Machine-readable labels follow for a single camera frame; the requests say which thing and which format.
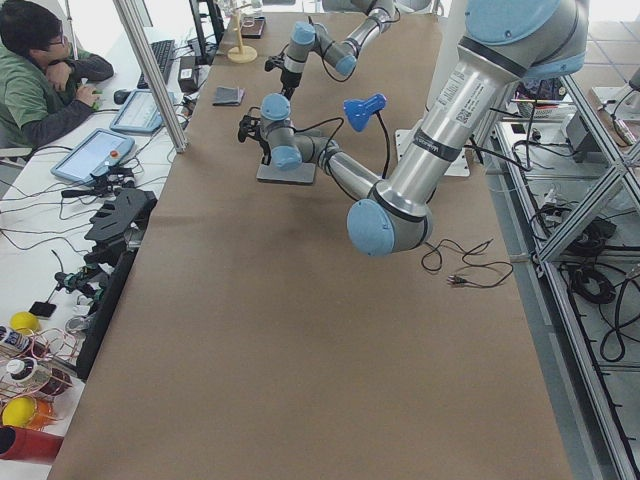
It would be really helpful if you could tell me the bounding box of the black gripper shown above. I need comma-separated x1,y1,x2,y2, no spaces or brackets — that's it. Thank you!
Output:
258,133,271,164
280,69,301,100

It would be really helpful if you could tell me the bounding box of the grey laptop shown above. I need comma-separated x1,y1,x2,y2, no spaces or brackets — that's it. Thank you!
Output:
256,161,316,185

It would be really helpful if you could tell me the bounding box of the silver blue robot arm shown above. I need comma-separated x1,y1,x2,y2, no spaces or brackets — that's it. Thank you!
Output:
265,0,400,99
257,1,589,256

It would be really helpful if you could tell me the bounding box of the wooden stand with round base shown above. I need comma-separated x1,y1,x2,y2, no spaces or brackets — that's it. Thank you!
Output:
227,1,258,64

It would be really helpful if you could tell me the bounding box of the blue desk lamp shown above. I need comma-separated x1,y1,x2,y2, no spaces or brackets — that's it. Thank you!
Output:
343,93,391,179

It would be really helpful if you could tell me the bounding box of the small black box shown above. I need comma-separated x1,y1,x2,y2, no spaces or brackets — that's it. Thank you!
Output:
178,55,199,93

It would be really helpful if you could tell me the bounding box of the black keyboard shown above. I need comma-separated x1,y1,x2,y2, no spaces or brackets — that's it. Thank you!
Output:
149,40,175,84

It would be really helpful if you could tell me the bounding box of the blue teach pendant far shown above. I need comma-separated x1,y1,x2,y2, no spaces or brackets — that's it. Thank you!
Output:
110,89,163,135

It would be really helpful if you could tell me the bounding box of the blue teach pendant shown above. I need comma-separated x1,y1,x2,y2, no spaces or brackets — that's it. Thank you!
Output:
110,89,163,135
50,129,134,183

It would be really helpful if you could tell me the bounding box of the black plastic rack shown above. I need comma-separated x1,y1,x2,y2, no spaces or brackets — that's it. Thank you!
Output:
76,188,157,381

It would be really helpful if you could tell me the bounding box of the black computer mouse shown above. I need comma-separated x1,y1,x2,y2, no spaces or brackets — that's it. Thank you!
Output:
113,89,131,105

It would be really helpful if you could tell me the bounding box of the blue teach pendant near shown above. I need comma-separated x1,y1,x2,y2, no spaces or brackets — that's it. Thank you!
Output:
50,129,134,183

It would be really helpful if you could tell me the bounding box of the person in green shirt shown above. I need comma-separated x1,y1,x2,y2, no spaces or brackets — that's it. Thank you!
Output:
1,1,114,149

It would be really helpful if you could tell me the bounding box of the yellow ball upper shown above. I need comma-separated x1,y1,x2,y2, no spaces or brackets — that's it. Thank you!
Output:
10,311,41,334

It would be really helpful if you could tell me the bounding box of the yellow ball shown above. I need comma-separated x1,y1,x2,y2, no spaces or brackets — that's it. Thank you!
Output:
10,311,41,334
1,397,37,428

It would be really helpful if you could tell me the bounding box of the yellow ball lower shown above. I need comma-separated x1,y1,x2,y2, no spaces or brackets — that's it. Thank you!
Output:
1,397,37,428

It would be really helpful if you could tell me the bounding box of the red cylinder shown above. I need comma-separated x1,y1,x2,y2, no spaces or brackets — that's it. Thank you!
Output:
1,426,64,465

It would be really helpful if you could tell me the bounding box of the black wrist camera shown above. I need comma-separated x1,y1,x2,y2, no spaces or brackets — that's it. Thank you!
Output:
264,55,286,72
237,114,262,143

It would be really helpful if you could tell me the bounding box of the white camera stand pillar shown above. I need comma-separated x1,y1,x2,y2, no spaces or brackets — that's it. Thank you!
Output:
397,0,469,176

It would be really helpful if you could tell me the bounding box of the aluminium frame post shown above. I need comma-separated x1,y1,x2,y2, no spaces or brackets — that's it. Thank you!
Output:
113,0,188,154

